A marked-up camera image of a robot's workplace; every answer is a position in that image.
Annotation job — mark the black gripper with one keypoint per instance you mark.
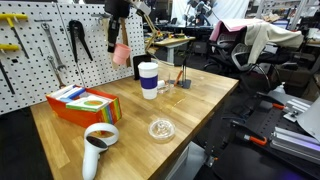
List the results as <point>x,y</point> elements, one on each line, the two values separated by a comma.
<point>117,8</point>

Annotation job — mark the pink plastic cup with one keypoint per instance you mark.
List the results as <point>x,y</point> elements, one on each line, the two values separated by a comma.
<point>121,53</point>

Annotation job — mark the white and blue cup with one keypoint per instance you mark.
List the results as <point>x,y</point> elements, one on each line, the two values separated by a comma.
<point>148,72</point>

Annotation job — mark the black pliers on pegboard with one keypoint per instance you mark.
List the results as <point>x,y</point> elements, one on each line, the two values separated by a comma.
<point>77,32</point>

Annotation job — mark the white pegboard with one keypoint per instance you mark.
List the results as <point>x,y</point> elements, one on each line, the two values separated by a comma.
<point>33,78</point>

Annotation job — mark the small silver wrench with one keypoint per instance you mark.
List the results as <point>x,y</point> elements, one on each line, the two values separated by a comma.
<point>51,61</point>

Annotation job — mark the orange box of books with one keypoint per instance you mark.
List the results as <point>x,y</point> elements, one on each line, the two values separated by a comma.
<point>85,106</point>

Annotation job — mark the clear round plastic lid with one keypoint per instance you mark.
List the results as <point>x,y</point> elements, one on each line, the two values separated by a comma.
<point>161,129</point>

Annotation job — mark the black office chair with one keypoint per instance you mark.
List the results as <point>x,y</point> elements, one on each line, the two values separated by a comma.
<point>230,55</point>

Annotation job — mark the white VR controller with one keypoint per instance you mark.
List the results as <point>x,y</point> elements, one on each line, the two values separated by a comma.
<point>93,146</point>

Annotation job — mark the beige cloth on chair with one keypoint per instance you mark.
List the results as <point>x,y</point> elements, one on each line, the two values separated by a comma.
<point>258,35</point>

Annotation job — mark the yellow handled tool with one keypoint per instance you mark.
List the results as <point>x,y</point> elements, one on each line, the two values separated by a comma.
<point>10,19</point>
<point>5,70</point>

